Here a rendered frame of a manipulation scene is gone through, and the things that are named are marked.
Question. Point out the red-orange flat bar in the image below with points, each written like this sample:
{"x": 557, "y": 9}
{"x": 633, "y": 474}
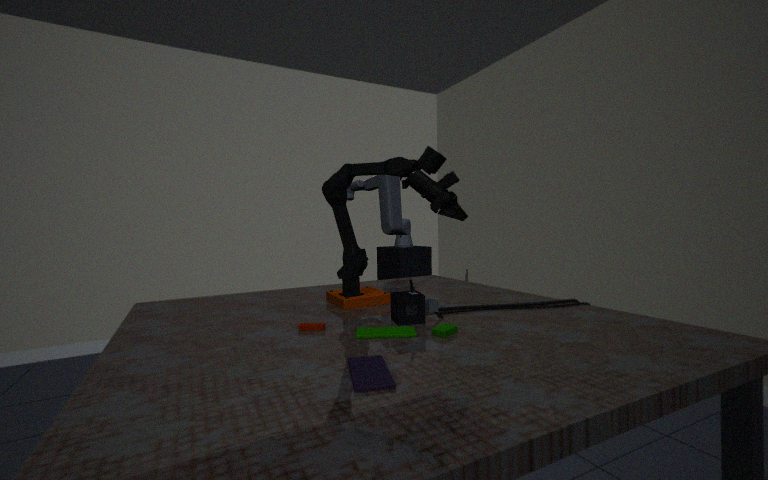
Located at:
{"x": 312, "y": 326}

